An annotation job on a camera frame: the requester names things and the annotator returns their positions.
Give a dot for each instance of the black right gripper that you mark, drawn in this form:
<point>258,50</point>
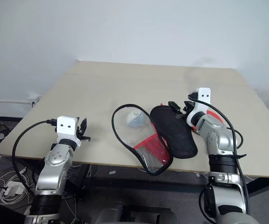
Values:
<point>188,107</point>

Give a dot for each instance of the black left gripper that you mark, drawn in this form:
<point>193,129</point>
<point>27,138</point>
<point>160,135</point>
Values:
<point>79,134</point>

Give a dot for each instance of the black mesh pouch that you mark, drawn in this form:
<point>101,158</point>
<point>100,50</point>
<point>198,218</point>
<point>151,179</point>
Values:
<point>172,130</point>

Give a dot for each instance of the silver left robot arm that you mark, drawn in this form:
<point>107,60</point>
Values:
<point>52,161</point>

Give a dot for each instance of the white round ball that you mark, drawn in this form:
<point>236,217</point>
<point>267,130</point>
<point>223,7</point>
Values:
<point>135,119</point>

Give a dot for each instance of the white power adapter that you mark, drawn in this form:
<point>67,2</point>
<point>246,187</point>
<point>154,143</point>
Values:
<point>14,189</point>

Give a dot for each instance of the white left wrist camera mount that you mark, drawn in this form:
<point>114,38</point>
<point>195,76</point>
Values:
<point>65,130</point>

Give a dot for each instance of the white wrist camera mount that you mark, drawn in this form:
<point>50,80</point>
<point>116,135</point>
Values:
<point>65,130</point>
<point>203,95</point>

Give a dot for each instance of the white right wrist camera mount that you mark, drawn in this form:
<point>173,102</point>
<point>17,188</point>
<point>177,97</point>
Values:
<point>203,95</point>

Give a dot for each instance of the white wall socket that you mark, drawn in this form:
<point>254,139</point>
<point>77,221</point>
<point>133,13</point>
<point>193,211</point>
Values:
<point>33,98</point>

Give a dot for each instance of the black table frame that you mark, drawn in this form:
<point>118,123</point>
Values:
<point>148,180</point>

